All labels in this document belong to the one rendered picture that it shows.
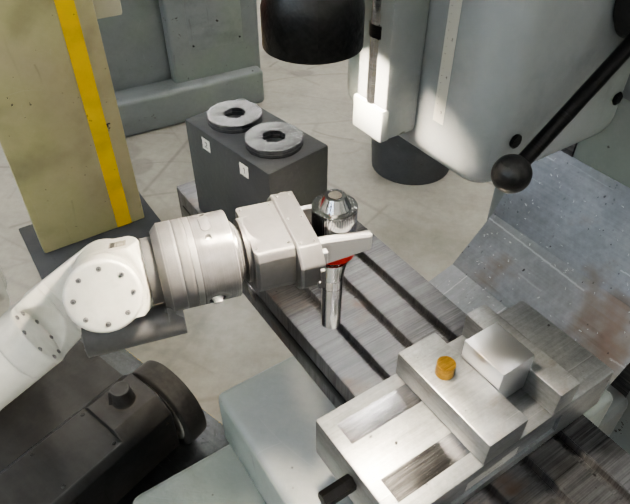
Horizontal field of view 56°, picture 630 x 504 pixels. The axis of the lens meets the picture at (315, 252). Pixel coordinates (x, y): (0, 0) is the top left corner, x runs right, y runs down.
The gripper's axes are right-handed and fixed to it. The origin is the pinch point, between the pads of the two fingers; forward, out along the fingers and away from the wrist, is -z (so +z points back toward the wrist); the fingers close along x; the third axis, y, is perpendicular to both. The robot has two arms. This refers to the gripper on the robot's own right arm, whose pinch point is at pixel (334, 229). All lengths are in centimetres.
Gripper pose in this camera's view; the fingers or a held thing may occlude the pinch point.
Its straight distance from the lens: 62.1
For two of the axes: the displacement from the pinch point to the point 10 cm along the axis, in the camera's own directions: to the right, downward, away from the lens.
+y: -0.1, 7.5, 6.6
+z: -9.4, 2.2, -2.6
